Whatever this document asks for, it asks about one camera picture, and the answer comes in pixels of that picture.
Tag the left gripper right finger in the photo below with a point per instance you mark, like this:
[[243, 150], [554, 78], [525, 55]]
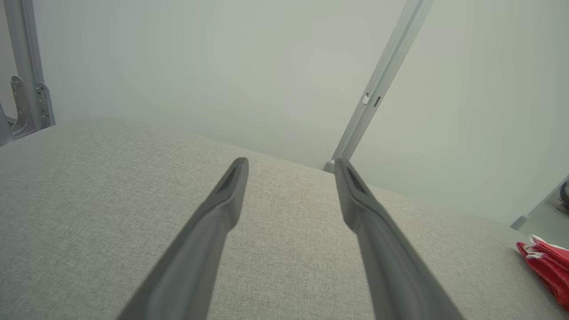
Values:
[[395, 275]]

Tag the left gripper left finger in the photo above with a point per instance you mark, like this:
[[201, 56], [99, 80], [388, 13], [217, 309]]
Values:
[[191, 275]]

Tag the red shorts with white stripe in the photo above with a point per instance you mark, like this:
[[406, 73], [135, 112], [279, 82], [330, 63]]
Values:
[[549, 266]]

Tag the dark round background object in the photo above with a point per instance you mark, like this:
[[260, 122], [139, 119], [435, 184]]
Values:
[[564, 195]]

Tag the grey slanted frame post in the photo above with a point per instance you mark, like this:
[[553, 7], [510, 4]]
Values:
[[518, 222]]

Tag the grey post with metal bracket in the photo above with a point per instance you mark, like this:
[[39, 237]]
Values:
[[26, 44]]

